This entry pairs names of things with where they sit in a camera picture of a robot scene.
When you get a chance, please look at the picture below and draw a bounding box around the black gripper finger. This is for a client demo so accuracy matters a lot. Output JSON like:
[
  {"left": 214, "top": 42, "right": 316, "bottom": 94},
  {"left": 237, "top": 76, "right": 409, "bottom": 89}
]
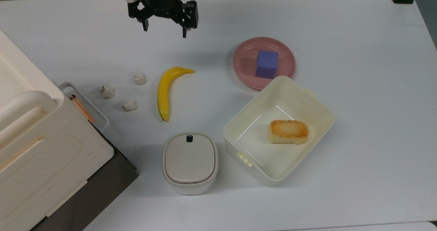
[
  {"left": 128, "top": 1, "right": 151, "bottom": 32},
  {"left": 170, "top": 0, "right": 199, "bottom": 39}
]

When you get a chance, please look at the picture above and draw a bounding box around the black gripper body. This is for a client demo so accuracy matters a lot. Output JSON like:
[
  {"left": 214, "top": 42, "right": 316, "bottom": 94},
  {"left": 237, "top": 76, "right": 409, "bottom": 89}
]
[{"left": 138, "top": 0, "right": 183, "bottom": 20}]

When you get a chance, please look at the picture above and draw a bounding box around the purple cube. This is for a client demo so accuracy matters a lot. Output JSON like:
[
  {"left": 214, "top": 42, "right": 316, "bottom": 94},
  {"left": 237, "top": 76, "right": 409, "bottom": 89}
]
[{"left": 255, "top": 50, "right": 279, "bottom": 80}]

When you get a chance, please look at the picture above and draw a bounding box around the crumpled white paper ball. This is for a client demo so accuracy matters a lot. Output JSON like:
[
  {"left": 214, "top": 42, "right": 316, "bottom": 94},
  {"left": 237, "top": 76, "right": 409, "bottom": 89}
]
[
  {"left": 97, "top": 84, "right": 115, "bottom": 99},
  {"left": 121, "top": 99, "right": 138, "bottom": 112},
  {"left": 132, "top": 70, "right": 147, "bottom": 86}
]

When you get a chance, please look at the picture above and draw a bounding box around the pink plate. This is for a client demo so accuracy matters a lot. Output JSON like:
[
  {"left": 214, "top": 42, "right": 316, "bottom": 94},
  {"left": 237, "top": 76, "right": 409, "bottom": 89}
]
[{"left": 233, "top": 37, "right": 296, "bottom": 91}]

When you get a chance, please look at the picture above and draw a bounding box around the yellow banana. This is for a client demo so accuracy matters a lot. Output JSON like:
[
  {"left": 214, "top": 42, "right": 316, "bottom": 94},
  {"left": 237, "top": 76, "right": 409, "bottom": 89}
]
[{"left": 157, "top": 66, "right": 195, "bottom": 122}]

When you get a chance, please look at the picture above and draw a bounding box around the orange tape strip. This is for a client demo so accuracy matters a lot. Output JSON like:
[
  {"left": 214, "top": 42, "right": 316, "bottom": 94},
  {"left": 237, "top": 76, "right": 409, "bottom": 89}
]
[{"left": 69, "top": 94, "right": 96, "bottom": 124}]

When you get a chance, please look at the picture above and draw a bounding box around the small beige lidded bin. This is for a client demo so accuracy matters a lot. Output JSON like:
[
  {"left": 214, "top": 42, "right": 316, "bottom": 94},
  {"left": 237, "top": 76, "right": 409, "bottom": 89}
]
[{"left": 161, "top": 132, "right": 219, "bottom": 195}]

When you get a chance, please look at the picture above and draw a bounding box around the cream open plastic box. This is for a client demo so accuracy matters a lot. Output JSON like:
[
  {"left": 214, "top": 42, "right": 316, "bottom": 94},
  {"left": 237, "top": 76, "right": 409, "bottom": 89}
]
[{"left": 223, "top": 76, "right": 335, "bottom": 187}]

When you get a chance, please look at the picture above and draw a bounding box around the toasted bread piece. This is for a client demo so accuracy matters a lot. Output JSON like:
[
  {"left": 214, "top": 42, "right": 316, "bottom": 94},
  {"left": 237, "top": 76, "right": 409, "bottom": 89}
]
[{"left": 268, "top": 119, "right": 310, "bottom": 145}]

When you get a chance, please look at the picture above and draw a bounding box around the dark wood drawer cabinet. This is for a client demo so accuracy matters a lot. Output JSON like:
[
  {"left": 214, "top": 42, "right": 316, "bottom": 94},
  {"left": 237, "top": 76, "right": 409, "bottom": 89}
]
[{"left": 31, "top": 121, "right": 139, "bottom": 231}]

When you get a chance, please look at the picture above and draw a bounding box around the white drawer handle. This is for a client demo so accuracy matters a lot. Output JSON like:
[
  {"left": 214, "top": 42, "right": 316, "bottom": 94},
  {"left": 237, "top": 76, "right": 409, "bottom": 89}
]
[{"left": 58, "top": 82, "right": 110, "bottom": 132}]

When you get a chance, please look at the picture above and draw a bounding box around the cream container with handles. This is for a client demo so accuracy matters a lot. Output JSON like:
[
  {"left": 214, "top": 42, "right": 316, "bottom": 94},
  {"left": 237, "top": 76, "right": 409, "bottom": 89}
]
[{"left": 0, "top": 30, "right": 115, "bottom": 231}]

